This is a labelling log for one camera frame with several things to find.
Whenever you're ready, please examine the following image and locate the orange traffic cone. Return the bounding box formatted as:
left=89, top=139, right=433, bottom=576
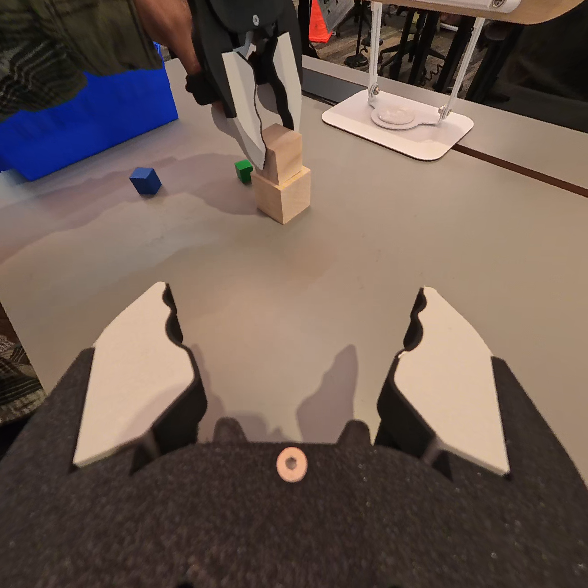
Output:
left=309, top=0, right=334, bottom=43

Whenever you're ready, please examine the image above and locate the large natural wooden cube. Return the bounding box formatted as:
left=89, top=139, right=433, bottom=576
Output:
left=251, top=166, right=311, bottom=226

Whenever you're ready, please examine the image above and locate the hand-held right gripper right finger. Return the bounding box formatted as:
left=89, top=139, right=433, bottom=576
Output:
left=373, top=287, right=511, bottom=477

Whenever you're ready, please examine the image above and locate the medium natural wooden cube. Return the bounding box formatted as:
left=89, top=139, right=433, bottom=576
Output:
left=262, top=123, right=304, bottom=184

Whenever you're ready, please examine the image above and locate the person's left forearm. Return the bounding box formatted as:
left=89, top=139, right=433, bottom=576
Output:
left=135, top=0, right=204, bottom=78

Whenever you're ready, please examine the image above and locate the white mount plate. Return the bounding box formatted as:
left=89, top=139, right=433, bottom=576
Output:
left=322, top=0, right=568, bottom=161

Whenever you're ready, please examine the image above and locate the blue wooden cube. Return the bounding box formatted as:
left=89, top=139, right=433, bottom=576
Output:
left=130, top=167, right=162, bottom=196

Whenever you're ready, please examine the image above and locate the blue plastic bin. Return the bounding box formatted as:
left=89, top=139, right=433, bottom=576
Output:
left=0, top=41, right=179, bottom=182

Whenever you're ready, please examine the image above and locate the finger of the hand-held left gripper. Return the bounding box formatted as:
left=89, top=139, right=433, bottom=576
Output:
left=268, top=30, right=304, bottom=135
left=220, top=45, right=268, bottom=170

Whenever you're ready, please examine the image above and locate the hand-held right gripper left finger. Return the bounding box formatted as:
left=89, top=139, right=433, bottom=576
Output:
left=72, top=281, right=208, bottom=468

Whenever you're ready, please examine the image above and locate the person's left hand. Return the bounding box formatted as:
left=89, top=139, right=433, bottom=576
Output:
left=185, top=69, right=227, bottom=115

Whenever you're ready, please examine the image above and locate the black office chair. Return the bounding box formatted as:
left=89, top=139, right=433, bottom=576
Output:
left=459, top=18, right=588, bottom=122

